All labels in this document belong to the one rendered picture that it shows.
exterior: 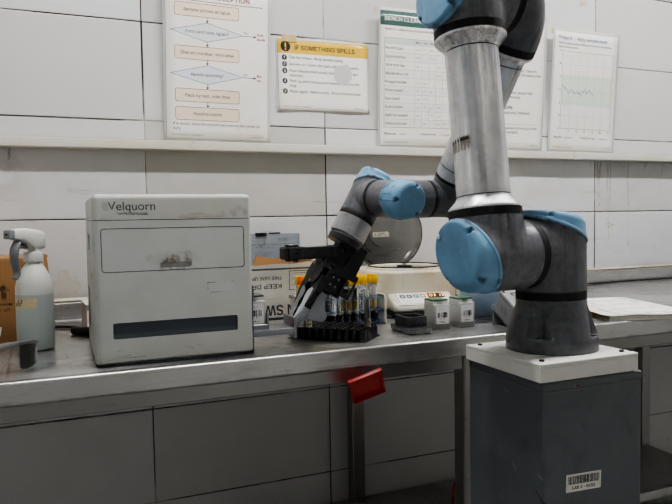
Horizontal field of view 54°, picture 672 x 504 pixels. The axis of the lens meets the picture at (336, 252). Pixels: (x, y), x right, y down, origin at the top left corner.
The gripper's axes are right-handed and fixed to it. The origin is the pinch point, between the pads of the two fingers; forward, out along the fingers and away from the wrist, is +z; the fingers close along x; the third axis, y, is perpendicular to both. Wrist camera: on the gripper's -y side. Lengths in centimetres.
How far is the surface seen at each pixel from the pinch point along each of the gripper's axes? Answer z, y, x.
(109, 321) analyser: 14.6, -31.9, -4.5
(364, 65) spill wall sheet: -80, 6, 59
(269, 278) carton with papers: -7.1, -0.7, 25.1
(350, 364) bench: 2.4, 11.4, -8.5
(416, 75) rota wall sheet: -87, 21, 58
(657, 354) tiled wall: -54, 161, 60
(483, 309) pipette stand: -23, 44, 7
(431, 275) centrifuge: -27, 37, 23
